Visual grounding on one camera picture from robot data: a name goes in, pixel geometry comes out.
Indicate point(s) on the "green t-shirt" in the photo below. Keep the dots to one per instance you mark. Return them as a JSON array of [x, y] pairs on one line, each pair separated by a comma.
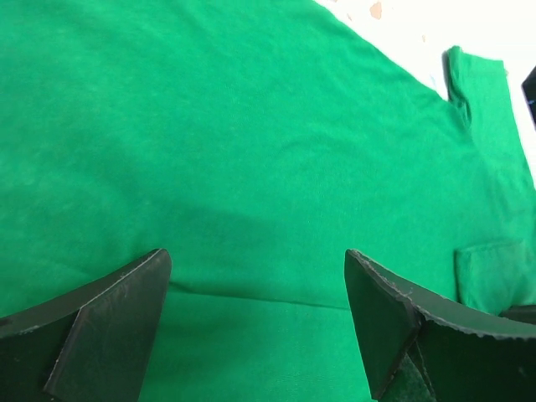
[[257, 142]]

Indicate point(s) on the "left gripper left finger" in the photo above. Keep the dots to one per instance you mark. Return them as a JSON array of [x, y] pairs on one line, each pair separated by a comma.
[[90, 344]]

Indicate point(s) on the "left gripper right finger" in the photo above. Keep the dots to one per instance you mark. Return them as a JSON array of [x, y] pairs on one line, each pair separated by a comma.
[[419, 346]]

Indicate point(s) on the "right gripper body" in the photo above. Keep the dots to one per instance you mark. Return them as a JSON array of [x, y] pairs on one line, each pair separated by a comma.
[[529, 92]]

